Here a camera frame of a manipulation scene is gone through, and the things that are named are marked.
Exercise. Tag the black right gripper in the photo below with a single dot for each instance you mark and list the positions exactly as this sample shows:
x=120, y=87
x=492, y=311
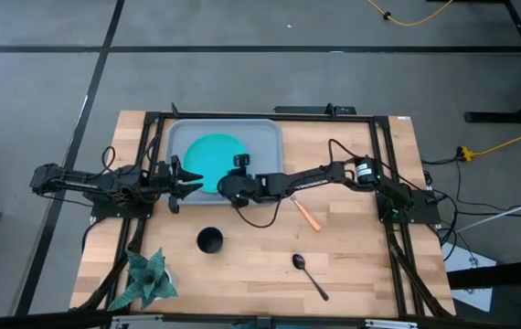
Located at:
x=247, y=187

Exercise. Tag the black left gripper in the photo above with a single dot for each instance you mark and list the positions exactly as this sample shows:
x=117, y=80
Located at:
x=169, y=183

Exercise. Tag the dark teal plastic cup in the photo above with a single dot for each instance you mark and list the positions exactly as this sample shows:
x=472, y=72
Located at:
x=209, y=240

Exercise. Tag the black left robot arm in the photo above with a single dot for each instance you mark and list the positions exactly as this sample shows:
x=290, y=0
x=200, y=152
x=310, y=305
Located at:
x=82, y=180

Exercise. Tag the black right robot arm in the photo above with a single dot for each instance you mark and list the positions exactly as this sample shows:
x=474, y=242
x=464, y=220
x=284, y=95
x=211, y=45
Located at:
x=315, y=176

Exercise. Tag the teal round plate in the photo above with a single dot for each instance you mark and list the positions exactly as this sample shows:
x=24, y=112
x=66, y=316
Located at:
x=210, y=155

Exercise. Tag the grey plastic tray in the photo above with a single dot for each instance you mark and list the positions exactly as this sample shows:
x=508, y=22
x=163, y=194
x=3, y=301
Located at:
x=265, y=146

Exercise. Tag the black spoon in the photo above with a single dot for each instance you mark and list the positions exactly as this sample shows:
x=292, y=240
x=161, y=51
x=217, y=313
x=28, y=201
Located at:
x=299, y=262

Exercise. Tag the green artificial plant white pot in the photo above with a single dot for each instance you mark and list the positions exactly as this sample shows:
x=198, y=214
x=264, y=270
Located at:
x=148, y=279

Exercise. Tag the yellow power plug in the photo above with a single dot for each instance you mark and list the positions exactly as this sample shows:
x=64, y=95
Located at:
x=466, y=153

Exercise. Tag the white paper sheet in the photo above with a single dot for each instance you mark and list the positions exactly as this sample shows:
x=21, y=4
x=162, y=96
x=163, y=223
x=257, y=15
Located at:
x=466, y=260

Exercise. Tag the dark furniture piece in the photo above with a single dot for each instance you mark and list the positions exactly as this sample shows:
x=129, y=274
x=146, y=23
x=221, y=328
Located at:
x=502, y=274

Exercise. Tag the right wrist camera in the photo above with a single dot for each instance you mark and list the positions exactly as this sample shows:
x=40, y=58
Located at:
x=241, y=160

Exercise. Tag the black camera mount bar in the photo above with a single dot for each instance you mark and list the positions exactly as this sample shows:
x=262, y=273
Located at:
x=306, y=109

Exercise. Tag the silver metal bracket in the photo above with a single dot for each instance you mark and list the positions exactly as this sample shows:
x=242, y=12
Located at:
x=390, y=324
x=137, y=322

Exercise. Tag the black aluminium table frame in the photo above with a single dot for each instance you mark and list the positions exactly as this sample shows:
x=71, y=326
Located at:
x=375, y=137

